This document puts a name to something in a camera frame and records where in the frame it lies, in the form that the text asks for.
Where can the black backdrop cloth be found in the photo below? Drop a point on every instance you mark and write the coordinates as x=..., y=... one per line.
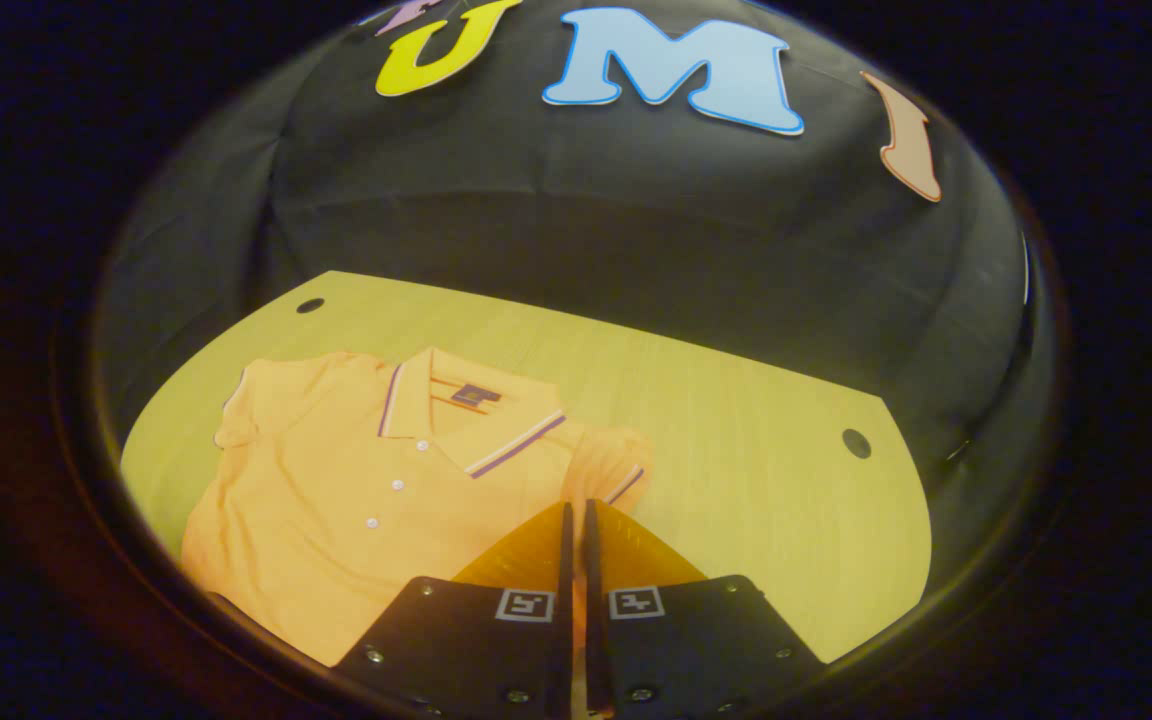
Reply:
x=636, y=220

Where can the orange polo T-shirt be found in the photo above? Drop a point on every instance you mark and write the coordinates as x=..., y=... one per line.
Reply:
x=336, y=500

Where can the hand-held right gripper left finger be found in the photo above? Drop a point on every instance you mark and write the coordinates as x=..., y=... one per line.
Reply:
x=564, y=640

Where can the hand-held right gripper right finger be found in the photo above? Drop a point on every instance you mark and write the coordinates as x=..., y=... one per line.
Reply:
x=596, y=640

